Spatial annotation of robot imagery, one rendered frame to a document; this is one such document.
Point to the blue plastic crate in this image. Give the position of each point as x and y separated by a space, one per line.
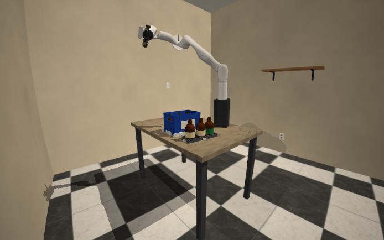
180 121

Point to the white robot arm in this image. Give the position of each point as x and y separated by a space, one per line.
202 54

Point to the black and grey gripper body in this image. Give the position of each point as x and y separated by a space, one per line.
146 35

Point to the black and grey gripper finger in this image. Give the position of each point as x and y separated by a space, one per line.
145 43
147 29

